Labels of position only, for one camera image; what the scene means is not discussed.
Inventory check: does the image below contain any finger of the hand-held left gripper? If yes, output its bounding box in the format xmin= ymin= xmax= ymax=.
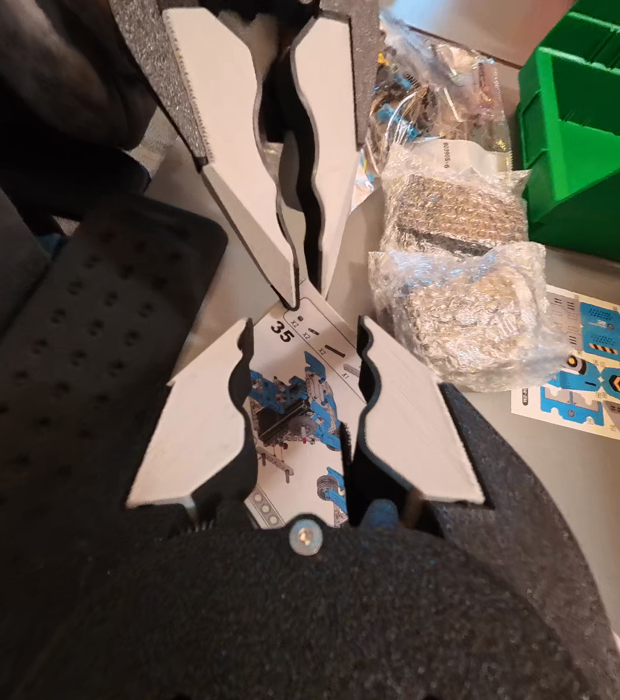
xmin=165 ymin=7 xmax=301 ymax=311
xmin=289 ymin=14 xmax=363 ymax=297

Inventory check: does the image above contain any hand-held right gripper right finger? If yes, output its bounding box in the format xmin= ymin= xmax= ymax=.
xmin=349 ymin=316 xmax=486 ymax=527

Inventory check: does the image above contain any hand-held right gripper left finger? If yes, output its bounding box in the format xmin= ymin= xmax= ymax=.
xmin=125 ymin=318 xmax=258 ymax=525

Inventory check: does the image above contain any clear bubble wrap bag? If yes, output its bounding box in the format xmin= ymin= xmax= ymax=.
xmin=369 ymin=241 xmax=570 ymax=394
xmin=380 ymin=143 xmax=533 ymax=260

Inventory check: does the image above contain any small blue leaflet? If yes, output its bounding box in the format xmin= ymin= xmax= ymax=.
xmin=222 ymin=188 xmax=394 ymax=530

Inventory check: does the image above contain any clear labelled parts bag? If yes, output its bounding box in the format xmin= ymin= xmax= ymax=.
xmin=425 ymin=38 xmax=514 ymax=177

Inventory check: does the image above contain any blue sticker sheet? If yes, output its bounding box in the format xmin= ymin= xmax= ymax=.
xmin=511 ymin=284 xmax=620 ymax=454

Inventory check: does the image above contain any person's left forearm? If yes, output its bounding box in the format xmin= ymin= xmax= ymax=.
xmin=0 ymin=0 xmax=149 ymax=165

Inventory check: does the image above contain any green plastic bin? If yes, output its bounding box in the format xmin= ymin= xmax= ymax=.
xmin=516 ymin=0 xmax=620 ymax=272

